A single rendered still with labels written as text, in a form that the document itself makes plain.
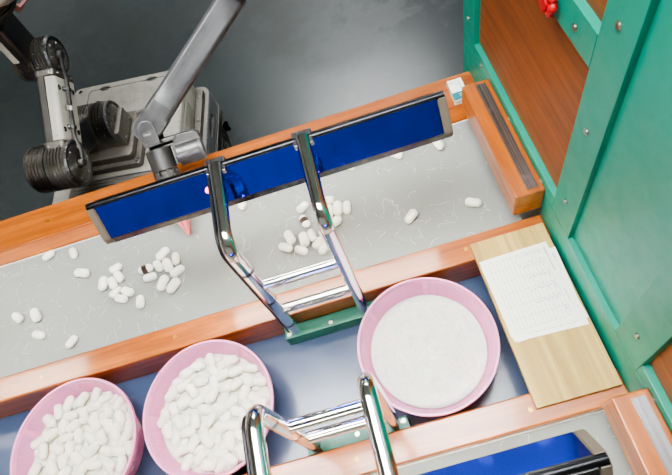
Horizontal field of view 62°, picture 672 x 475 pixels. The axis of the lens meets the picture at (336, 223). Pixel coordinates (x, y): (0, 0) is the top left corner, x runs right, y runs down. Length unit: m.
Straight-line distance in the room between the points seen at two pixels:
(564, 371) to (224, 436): 0.64
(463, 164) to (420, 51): 1.33
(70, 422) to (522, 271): 0.97
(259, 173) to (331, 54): 1.75
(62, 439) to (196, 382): 0.29
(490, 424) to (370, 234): 0.45
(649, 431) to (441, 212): 0.56
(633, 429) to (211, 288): 0.84
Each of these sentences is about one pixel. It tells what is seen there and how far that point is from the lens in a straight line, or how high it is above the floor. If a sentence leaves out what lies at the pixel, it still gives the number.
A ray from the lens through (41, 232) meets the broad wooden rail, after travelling 1.56.
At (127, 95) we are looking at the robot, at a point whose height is 0.47.
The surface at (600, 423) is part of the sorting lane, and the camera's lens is 1.12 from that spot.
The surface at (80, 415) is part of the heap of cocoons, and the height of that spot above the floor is 0.74.
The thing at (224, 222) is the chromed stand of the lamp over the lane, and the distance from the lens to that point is 0.87.
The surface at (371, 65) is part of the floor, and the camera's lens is 2.56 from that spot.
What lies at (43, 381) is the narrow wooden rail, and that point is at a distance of 1.38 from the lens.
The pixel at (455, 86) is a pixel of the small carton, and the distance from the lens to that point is 1.38.
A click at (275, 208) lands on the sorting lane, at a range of 1.31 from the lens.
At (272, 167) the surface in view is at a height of 1.09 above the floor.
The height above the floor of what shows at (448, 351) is 0.73.
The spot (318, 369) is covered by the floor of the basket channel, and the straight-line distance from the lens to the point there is 1.21.
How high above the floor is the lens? 1.82
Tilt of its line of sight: 59 degrees down
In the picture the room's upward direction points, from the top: 23 degrees counter-clockwise
